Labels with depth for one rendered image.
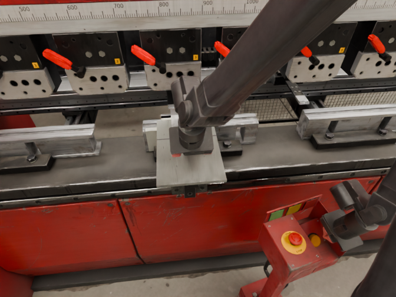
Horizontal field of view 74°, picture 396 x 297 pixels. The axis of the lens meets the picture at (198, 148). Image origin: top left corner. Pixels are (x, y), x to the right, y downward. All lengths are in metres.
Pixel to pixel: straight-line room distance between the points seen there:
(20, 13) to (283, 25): 0.59
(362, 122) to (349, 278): 0.99
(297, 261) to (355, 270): 1.02
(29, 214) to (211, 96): 0.84
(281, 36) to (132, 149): 0.74
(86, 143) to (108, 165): 0.10
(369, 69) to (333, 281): 1.20
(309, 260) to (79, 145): 0.79
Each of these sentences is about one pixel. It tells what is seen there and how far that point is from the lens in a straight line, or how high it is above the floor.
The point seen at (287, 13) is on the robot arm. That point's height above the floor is 1.44.
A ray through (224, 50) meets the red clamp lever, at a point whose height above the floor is 1.25.
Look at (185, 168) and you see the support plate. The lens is 0.70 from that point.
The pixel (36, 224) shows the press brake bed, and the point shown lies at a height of 0.67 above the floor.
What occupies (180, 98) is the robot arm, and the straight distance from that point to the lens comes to 0.54.
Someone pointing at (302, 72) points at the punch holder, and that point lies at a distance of 0.83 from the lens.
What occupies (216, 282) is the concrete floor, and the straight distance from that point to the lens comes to 1.61.
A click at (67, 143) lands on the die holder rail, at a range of 0.96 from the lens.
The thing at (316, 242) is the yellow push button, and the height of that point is 0.72.
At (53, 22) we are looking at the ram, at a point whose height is 1.32.
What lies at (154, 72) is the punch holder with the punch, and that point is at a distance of 0.73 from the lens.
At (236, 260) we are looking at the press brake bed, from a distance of 1.61.
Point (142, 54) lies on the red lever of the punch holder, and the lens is 0.67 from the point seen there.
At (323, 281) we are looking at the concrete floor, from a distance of 1.75.
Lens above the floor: 1.53
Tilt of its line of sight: 45 degrees down
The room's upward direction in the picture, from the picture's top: straight up
